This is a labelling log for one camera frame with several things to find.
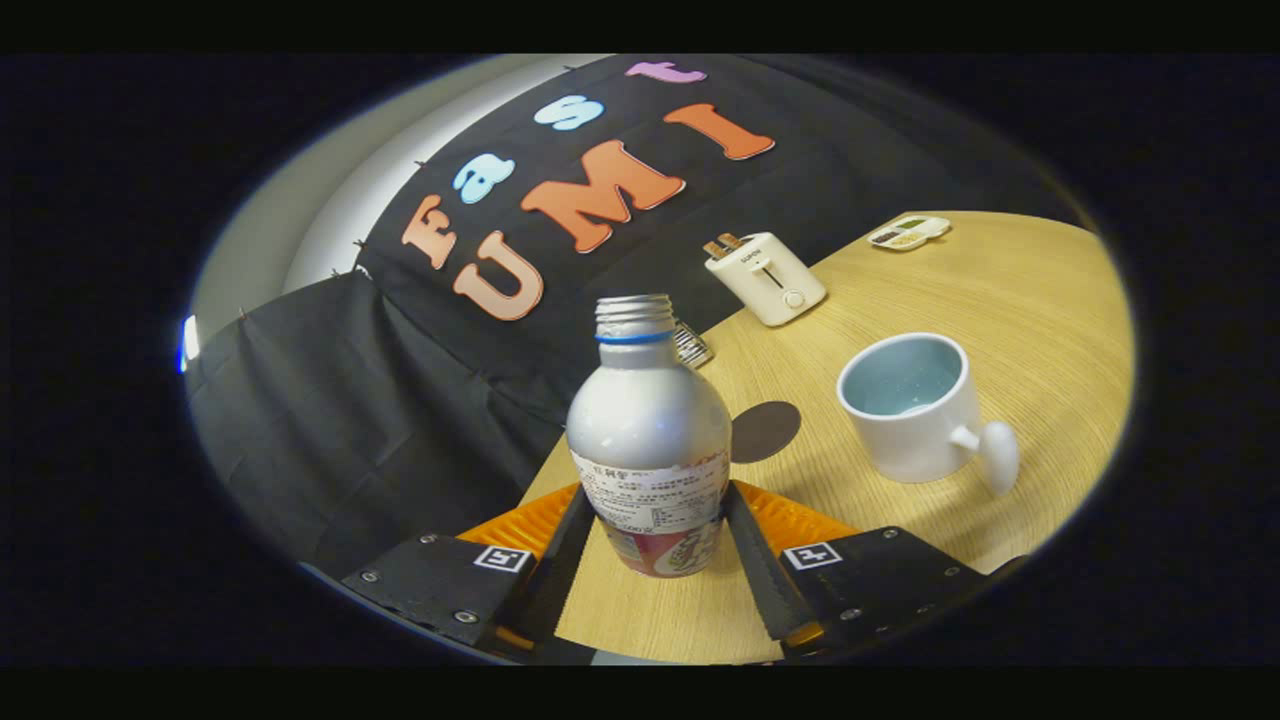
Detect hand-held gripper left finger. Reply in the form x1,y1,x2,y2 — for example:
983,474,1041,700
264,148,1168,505
340,483,598,661

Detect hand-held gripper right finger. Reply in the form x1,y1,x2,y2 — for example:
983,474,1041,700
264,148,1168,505
722,480,1011,661

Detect round brown coaster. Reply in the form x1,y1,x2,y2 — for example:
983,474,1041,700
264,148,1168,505
730,401,802,464

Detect silver bottle with printed label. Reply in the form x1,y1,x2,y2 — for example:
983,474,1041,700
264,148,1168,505
566,294,733,578

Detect white cup with blue inside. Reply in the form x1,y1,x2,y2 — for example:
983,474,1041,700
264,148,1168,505
836,333,1020,497

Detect black backdrop cloth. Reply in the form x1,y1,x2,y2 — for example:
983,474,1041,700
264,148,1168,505
185,54,1091,576

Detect white toaster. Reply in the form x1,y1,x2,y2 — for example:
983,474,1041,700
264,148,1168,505
704,232,828,327

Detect wooden table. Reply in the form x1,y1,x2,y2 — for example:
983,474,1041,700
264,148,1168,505
520,210,1136,666

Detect white compartment tray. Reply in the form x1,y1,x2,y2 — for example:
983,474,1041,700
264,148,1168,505
867,215,952,251

